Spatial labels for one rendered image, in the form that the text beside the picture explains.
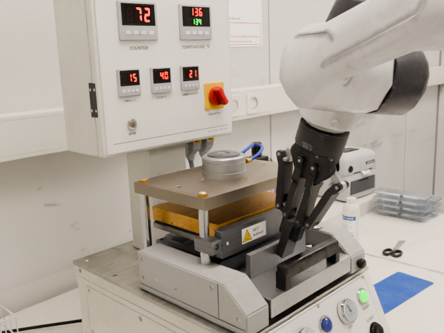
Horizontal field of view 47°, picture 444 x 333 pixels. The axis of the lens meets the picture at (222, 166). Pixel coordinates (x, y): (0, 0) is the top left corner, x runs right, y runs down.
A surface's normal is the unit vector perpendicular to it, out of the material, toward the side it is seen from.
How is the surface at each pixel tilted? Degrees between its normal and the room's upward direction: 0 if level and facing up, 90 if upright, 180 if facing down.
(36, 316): 0
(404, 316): 0
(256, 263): 90
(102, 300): 90
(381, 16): 83
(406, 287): 0
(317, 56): 76
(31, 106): 90
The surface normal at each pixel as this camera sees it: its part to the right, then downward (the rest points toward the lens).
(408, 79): 0.27, 0.25
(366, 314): 0.63, -0.30
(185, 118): 0.72, 0.12
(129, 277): -0.04, -0.98
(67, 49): -0.70, 0.18
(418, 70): 0.38, -0.03
